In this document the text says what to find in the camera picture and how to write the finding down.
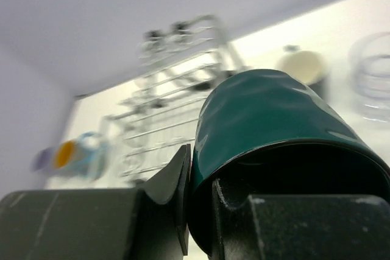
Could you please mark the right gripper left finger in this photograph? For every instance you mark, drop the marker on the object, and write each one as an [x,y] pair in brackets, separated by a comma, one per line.
[144,222]

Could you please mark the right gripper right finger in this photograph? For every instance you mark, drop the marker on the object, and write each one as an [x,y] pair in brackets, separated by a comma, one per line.
[257,226]

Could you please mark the light blue ceramic mug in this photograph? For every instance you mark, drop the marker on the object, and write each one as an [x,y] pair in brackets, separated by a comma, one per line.
[85,156]

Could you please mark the dark green mug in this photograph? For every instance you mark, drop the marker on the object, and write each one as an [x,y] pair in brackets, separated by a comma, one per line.
[263,132]

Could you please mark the lavender plastic cup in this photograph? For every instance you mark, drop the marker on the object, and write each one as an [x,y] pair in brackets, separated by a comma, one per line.
[43,161]

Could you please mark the grey blue mug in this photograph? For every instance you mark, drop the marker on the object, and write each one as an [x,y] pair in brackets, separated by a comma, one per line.
[308,67]

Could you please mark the clear glass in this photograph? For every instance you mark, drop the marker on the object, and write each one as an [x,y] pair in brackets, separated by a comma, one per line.
[369,76]

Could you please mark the silver wire dish rack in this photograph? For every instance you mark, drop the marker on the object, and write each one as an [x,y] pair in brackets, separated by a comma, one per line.
[183,64]

